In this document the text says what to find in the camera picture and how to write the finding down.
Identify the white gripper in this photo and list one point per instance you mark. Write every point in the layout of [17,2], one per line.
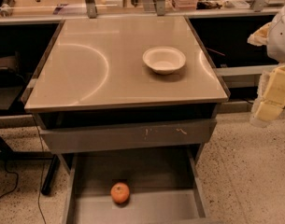
[280,37]

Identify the orange fruit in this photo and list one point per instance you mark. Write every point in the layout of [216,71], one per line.
[120,193]

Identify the closed top drawer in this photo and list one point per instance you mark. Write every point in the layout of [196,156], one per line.
[134,135]

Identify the open middle drawer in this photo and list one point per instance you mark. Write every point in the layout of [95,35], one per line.
[164,188]

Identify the grey drawer cabinet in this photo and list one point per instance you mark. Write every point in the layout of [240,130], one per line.
[94,75]

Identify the grey side shelf right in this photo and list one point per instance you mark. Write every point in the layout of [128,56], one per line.
[243,76]

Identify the white paper bowl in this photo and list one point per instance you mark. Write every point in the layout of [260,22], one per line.
[164,60]

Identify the black table leg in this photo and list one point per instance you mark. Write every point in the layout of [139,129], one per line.
[46,187]

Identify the metal post middle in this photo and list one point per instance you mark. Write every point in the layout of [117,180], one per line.
[160,7]

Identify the metal post left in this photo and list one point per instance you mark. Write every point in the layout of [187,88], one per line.
[91,9]

